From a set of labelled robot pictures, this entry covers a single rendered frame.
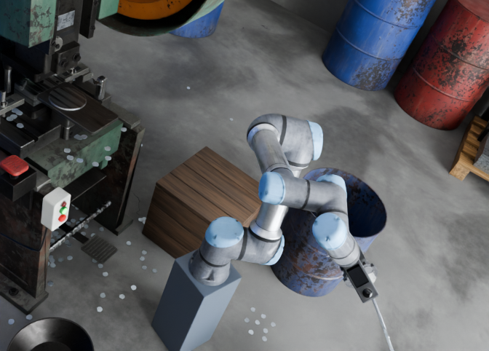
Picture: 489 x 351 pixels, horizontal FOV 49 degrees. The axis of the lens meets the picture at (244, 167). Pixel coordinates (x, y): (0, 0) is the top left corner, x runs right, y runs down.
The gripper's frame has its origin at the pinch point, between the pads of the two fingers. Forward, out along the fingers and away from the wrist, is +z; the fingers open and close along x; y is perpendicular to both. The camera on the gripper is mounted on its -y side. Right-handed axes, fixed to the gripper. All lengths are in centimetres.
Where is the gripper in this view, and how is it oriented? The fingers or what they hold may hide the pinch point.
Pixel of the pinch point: (368, 285)
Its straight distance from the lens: 156.9
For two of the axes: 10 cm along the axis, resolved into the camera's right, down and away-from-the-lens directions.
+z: 4.2, 5.0, 7.5
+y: -2.9, -7.1, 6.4
